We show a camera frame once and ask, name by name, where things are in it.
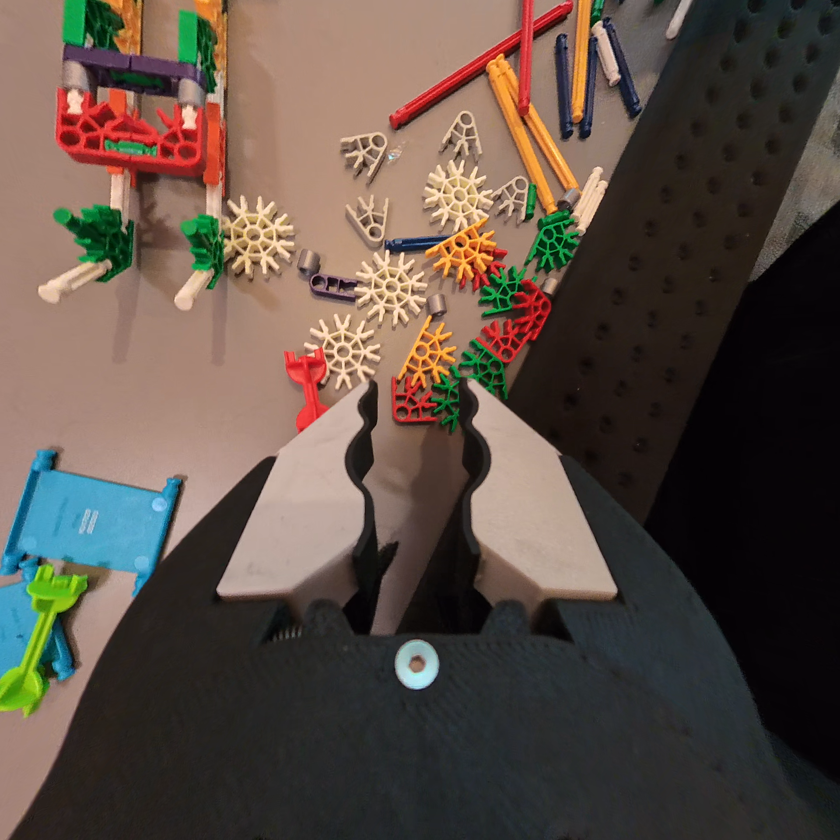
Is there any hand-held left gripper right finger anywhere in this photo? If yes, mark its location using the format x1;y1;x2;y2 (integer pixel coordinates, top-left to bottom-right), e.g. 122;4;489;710
459;378;619;621

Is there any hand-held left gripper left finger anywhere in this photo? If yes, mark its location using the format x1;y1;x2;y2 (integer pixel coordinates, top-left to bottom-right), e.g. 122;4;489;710
217;381;380;621

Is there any multicoloured toy frame assembly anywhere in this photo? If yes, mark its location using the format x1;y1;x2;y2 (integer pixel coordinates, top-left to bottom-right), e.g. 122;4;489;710
38;0;229;312

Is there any green fan connector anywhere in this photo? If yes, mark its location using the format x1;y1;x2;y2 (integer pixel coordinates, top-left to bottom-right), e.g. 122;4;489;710
478;264;536;312
458;339;509;401
525;211;581;273
430;367;463;434

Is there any red fan connector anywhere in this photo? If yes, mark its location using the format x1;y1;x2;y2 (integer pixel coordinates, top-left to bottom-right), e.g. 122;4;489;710
392;375;439;424
515;279;553;342
476;318;526;363

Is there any white snowflake connector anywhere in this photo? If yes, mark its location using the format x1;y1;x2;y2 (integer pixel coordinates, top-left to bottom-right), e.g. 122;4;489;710
423;159;494;231
303;314;383;392
220;195;296;280
354;249;429;327

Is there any yellow fan connector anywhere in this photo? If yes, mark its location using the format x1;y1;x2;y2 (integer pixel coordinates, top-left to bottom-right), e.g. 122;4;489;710
398;315;458;388
425;217;509;286

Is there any blue plastic panel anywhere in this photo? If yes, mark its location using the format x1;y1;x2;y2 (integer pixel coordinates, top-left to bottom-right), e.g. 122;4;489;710
0;449;183;598
0;558;76;683

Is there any lime green toy piece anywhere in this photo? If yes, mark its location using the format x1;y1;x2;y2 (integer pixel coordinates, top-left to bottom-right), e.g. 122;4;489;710
0;564;89;718

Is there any black perforated foam strip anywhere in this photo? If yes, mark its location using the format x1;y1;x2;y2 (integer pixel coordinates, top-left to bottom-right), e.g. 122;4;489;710
508;0;840;526

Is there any light grey connector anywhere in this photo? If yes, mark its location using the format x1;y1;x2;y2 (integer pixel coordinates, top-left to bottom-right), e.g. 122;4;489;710
440;110;485;158
491;175;531;224
340;131;389;185
344;195;391;247

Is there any yellow plastic rod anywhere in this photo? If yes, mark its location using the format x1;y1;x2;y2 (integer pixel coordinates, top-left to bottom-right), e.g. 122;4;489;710
570;0;593;123
497;54;580;194
486;60;559;216

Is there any long red rod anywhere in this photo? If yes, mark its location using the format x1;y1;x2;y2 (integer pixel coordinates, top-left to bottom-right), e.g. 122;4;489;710
517;0;536;117
389;0;575;131

